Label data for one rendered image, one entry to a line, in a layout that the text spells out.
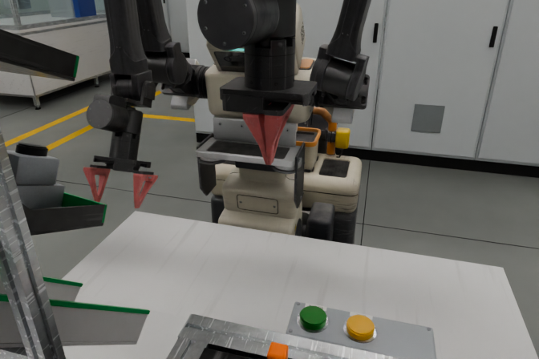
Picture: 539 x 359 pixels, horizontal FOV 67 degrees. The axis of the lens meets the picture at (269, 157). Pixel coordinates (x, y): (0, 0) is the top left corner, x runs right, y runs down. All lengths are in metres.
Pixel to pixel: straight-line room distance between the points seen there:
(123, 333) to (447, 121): 3.11
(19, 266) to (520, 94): 3.35
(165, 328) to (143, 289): 0.12
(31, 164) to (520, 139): 3.40
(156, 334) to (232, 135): 0.52
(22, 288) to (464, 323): 0.72
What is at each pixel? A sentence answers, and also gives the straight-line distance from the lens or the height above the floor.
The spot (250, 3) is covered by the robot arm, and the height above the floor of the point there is 1.42.
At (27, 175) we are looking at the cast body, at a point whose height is 1.25.
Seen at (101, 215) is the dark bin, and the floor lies 1.20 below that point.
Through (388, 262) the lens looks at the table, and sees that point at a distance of 0.97.
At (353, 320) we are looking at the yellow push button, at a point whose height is 0.97.
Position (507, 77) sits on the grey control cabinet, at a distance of 3.44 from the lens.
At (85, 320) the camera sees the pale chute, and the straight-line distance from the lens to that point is 0.53.
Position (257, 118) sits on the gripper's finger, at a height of 1.29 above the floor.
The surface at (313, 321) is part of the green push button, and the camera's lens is 0.65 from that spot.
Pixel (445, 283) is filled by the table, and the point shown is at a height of 0.86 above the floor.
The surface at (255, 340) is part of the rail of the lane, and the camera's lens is 0.65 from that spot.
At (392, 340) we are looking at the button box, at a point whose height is 0.96.
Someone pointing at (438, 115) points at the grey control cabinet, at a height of 0.45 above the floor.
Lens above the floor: 1.44
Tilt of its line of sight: 24 degrees down
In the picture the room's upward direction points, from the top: straight up
